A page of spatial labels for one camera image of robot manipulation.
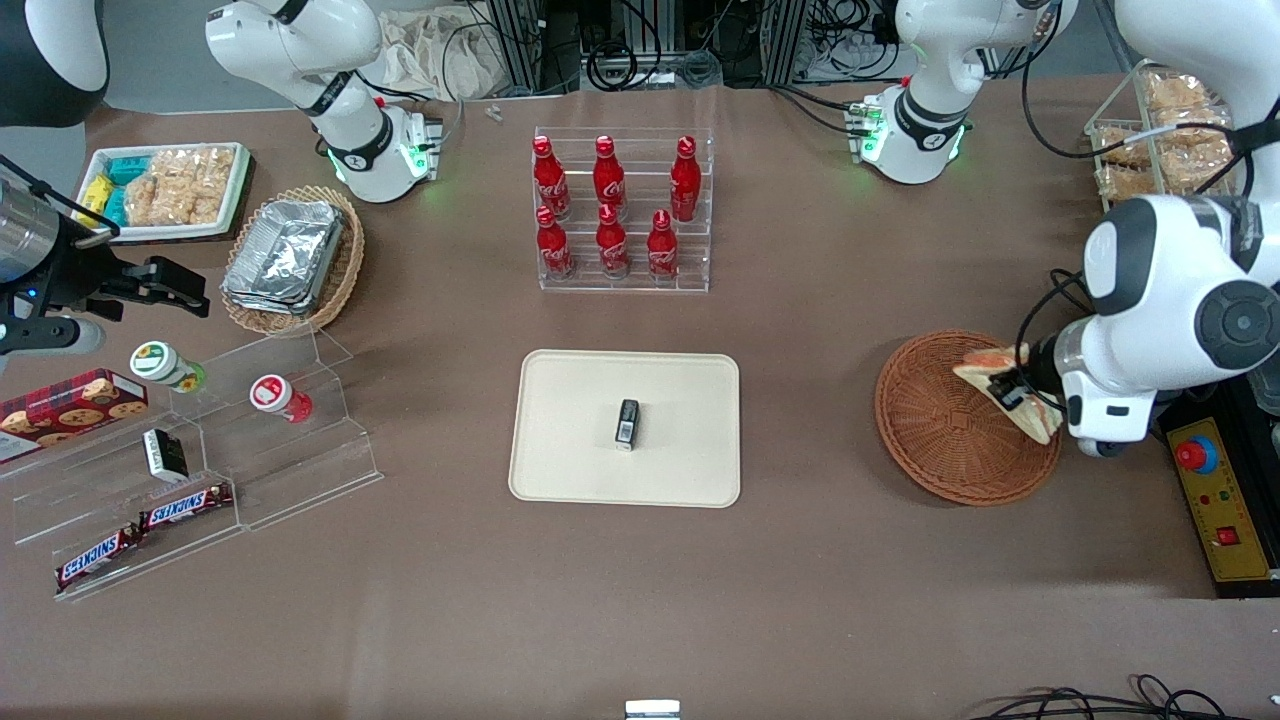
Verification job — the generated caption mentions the aluminium frame profile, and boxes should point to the aluminium frame profile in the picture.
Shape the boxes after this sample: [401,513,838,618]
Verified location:
[765,0,813,86]
[488,0,549,93]

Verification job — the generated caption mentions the bagged fried snack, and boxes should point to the bagged fried snack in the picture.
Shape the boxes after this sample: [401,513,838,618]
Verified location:
[1160,140,1236,193]
[1100,165,1161,203]
[1158,105,1236,151]
[1095,128,1151,167]
[1145,72,1216,112]

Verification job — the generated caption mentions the triangular sandwich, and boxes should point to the triangular sandwich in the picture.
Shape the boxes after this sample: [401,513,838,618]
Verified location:
[953,345,1063,446]

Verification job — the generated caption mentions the black base cables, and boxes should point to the black base cables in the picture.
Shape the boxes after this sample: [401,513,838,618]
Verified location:
[765,82,873,137]
[375,78,467,153]

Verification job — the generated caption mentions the stacked aluminium foil trays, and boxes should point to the stacked aluminium foil trays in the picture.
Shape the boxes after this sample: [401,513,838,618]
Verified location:
[222,199,346,317]

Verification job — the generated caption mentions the clear bag rice crackers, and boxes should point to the clear bag rice crackers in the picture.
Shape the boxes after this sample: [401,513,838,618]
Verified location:
[125,147,236,227]

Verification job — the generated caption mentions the black left base cables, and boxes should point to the black left base cables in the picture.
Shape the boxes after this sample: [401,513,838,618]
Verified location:
[765,82,873,137]

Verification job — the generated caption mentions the clear acrylic bottle rack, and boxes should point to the clear acrylic bottle rack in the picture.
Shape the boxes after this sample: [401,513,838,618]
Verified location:
[533,127,715,294]

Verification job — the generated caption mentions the brown wicker basket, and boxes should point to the brown wicker basket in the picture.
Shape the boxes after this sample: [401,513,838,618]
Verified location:
[875,331,1063,506]

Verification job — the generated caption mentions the yellow emergency stop box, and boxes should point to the yellow emergency stop box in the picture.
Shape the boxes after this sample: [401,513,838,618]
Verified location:
[1167,417,1276,584]

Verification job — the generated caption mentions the Snickers chocolate bar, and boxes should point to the Snickers chocolate bar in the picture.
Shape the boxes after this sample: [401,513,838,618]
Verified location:
[138,483,234,531]
[55,524,143,591]

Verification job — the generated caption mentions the black floor cables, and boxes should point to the black floor cables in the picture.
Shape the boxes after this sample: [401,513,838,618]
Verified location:
[975,674,1280,720]

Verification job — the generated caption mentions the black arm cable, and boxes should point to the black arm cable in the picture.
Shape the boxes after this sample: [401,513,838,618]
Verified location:
[0,153,123,241]
[1013,0,1280,386]

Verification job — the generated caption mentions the white wire rack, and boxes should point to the white wire rack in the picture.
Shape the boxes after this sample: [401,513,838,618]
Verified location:
[1085,57,1246,211]

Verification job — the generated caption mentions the coiled black cable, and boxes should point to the coiled black cable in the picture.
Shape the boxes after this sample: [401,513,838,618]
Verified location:
[584,40,641,93]

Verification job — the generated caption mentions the red tartan cookie box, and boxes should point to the red tartan cookie box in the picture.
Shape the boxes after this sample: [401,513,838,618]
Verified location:
[0,368,149,463]

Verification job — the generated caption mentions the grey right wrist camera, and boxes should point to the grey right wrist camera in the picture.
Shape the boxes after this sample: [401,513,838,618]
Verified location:
[0,317,106,357]

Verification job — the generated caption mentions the teal snack packet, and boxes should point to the teal snack packet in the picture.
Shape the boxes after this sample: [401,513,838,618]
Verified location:
[103,155,151,227]

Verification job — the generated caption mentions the black right base cables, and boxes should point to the black right base cables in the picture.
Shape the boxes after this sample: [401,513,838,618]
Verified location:
[375,78,467,153]

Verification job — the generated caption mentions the light wicker basket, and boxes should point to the light wicker basket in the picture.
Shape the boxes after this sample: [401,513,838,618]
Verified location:
[220,185,366,338]

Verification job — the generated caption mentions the white rectangular snack tray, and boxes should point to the white rectangular snack tray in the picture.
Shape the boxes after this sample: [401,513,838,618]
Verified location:
[75,142,253,244]

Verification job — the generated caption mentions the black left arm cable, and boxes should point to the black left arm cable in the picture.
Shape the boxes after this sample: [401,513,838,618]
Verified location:
[1013,0,1280,386]

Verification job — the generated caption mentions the clear acrylic step shelf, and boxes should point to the clear acrylic step shelf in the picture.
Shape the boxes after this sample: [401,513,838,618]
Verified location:
[0,327,384,603]

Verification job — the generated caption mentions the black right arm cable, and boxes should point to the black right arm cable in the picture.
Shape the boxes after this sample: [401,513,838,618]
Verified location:
[0,153,123,241]

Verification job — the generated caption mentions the small black and white box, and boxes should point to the small black and white box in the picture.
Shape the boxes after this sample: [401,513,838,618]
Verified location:
[143,428,189,484]

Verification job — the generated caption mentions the beige cloth bag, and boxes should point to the beige cloth bag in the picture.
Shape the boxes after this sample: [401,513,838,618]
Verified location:
[380,8,501,101]

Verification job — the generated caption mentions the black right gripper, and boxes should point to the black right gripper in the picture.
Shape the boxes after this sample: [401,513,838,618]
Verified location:
[25,208,211,321]

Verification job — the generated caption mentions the green-lidded drink cup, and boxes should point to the green-lidded drink cup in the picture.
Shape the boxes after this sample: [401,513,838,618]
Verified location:
[130,341,207,393]

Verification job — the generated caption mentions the red-lidded drink cup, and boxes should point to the red-lidded drink cup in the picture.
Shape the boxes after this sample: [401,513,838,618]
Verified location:
[250,374,314,423]

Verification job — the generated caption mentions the beige plastic tray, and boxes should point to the beige plastic tray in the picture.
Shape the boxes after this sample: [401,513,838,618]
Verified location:
[508,349,742,509]

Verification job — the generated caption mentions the red cola bottle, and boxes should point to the red cola bottle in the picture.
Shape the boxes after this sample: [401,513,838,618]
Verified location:
[532,136,571,221]
[593,135,627,217]
[596,204,631,278]
[669,136,703,223]
[535,206,576,280]
[646,209,680,281]

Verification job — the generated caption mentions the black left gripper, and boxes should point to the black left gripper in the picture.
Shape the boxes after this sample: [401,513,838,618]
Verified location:
[989,334,1070,412]

